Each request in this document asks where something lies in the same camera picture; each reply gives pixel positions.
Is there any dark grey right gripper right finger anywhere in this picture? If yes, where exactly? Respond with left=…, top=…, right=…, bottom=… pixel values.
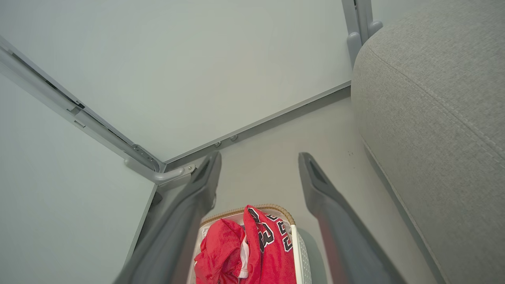
left=298, top=152, right=407, bottom=284

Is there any white cloth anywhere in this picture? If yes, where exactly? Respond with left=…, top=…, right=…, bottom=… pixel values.
left=239, top=235, right=250, bottom=278

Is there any grey fabric sofa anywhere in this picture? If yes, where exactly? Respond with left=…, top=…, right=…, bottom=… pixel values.
left=350, top=0, right=505, bottom=284

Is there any long grey partition support foot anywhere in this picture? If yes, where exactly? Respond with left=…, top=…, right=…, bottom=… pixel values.
left=124, top=156, right=196, bottom=186

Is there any red basketball jersey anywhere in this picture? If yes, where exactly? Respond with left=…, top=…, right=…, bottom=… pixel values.
left=193, top=205, right=297, bottom=284

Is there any short grey partition support foot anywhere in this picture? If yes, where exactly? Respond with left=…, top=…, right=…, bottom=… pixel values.
left=347, top=32, right=361, bottom=67
left=367, top=20, right=383, bottom=38

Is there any grey hinged partition corner post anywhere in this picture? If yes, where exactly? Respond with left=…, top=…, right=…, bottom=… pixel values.
left=0, top=35, right=164, bottom=172

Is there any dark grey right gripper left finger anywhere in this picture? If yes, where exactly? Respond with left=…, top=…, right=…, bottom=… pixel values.
left=114, top=151, right=222, bottom=284

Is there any white laundry basket brown rim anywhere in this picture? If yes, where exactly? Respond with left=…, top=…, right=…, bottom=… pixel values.
left=185, top=203, right=313, bottom=284

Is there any grey straight partition post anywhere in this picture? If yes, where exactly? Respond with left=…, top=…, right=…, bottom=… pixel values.
left=342, top=0, right=373, bottom=44

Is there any grey partition bottom rail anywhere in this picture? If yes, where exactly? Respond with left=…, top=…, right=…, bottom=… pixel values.
left=163, top=81, right=352, bottom=172

